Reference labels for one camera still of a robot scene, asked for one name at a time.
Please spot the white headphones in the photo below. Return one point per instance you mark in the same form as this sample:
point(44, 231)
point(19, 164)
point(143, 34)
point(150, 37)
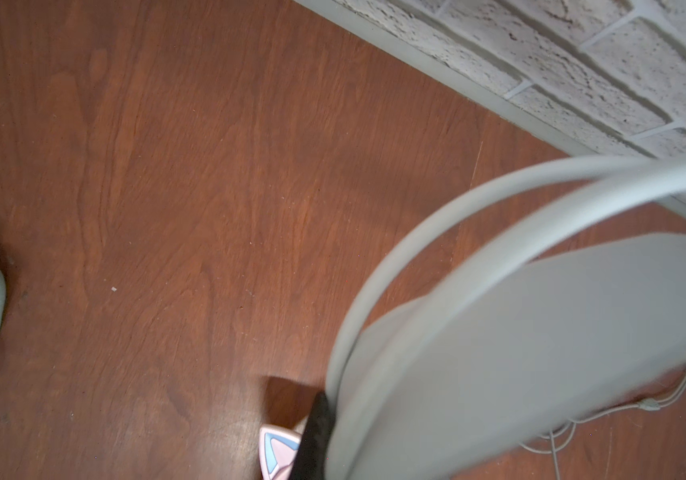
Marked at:
point(515, 341)

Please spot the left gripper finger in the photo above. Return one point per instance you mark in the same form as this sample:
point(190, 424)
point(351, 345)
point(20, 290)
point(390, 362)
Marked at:
point(309, 463)

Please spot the pink blue cat-ear headphones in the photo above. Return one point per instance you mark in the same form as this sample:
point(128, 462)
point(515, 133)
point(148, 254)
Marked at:
point(278, 448)

